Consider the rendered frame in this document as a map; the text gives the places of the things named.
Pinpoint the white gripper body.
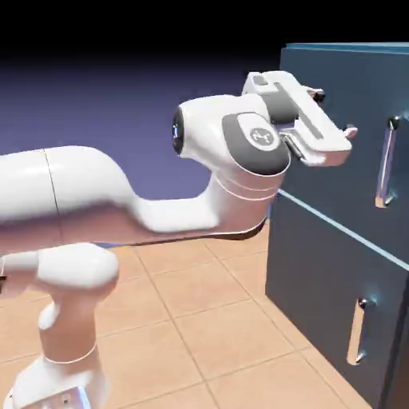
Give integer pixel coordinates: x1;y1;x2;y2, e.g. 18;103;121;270
260;70;353;168

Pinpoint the blue cabinet door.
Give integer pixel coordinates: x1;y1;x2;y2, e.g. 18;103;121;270
276;47;409;266
264;191;409;409

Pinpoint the blue painted cabinet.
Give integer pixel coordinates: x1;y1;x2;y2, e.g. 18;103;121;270
264;42;409;409

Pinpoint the silver bar door handle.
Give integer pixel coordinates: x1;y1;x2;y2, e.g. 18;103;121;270
346;296;369;366
374;114;403;209

